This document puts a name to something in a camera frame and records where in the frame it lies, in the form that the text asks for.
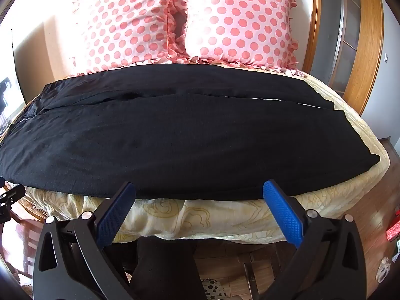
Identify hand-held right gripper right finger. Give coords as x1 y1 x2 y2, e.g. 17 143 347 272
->
262 179 368 300

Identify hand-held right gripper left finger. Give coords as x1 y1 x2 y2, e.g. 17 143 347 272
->
33 181 138 300

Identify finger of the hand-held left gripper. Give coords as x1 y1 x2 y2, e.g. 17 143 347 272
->
0 177 26 222

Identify black pants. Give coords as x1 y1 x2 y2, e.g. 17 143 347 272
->
0 63 381 201

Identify red-brown wooden chair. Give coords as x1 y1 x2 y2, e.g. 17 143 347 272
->
0 215 44 285

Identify wooden stool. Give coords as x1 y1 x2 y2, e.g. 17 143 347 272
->
237 244 285 300

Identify yellow patterned bedspread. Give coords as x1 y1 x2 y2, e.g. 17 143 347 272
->
0 65 391 247

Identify person's dark trouser leg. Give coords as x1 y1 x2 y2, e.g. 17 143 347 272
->
126 237 201 300

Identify polka dot slipper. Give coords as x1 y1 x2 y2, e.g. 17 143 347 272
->
200 278 224 300

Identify black and white picture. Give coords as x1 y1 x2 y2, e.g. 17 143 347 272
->
0 76 26 113

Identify red box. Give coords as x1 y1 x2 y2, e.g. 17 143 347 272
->
386 204 400 243

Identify white plastic bag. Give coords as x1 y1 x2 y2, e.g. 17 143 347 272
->
376 256 393 283

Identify pink polka dot pillow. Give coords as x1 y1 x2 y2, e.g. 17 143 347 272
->
71 0 188 77
184 0 301 71

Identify wooden headboard shelf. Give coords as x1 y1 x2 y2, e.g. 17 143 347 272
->
325 0 385 116

